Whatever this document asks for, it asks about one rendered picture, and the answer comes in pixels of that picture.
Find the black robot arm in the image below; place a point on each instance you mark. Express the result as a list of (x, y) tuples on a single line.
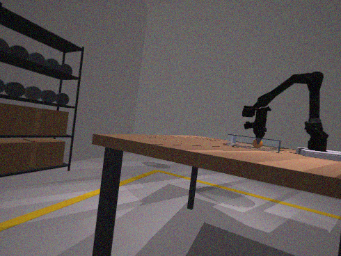
[(313, 126)]

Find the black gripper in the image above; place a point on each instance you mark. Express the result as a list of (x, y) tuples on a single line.
[(260, 129)]

